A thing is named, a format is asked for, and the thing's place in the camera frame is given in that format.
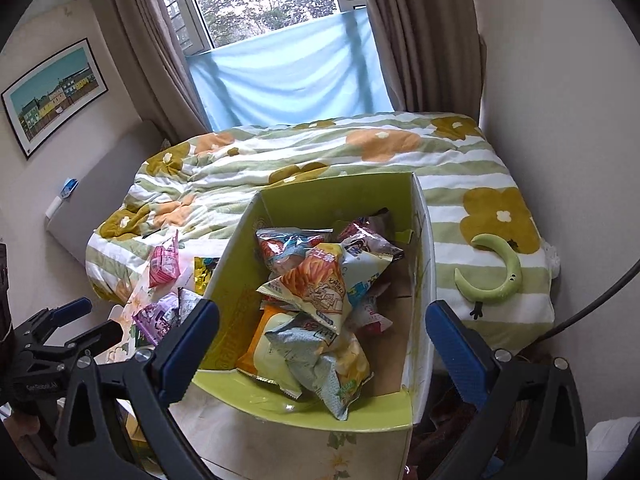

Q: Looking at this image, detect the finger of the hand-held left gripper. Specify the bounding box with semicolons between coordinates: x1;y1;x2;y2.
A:
12;297;93;346
74;319;123;362

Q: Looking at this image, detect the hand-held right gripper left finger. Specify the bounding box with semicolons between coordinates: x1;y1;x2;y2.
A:
54;299;221;480

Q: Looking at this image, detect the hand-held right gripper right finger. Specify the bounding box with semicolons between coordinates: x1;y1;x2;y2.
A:
425;300;590;480

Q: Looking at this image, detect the orange white snack packet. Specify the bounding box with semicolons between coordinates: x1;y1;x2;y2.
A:
235;305;301;396

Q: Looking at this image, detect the green cardboard box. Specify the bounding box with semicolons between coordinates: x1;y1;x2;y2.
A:
192;171;441;433

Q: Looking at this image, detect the red white snack packet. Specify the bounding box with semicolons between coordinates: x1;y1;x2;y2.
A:
350;285;396;336

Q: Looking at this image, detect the red blue snack packet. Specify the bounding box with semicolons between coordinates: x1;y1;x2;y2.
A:
257;227;333;281

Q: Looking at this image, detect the pale blue snack packet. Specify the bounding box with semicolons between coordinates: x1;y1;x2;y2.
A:
265;312;376;421

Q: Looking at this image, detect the orange chips packet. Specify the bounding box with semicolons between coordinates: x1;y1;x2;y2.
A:
256;242;396;333

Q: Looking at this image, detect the white floral tray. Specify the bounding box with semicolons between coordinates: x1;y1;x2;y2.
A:
107;245;411;480

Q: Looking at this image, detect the dark maroon snack packet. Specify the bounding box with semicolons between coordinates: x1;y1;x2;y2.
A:
332;210;406;263

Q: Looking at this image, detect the person's left hand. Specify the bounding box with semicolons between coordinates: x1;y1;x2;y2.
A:
0;407;41;443

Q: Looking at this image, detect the purple snack packet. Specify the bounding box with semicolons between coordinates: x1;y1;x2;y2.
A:
132;292;181;346

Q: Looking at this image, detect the silver white snack packet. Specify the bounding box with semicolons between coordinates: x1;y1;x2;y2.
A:
177;287;201;326

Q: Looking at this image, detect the gold black snack packet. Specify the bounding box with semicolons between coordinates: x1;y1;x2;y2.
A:
192;256;221;296

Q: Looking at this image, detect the pink snack packet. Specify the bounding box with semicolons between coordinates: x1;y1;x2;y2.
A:
148;232;181;288

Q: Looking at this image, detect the green crescent plush toy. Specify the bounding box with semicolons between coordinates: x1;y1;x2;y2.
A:
453;233;522;307

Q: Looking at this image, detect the grey headboard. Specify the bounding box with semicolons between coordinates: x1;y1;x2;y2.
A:
45;120;166;266

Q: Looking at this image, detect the white bundle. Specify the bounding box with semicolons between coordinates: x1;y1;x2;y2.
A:
585;415;640;480

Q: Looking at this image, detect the framed town picture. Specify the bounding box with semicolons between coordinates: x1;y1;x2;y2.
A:
1;37;108;161

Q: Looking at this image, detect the green striped floral blanket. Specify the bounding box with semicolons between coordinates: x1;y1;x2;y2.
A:
85;110;556;351

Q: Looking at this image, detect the brown curtain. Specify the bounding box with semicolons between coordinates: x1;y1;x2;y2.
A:
360;0;488;126
90;0;211;143

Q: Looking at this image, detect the light blue cloth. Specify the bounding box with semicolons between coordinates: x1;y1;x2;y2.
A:
189;10;393;133

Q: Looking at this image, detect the black cable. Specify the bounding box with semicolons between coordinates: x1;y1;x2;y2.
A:
537;257;640;346

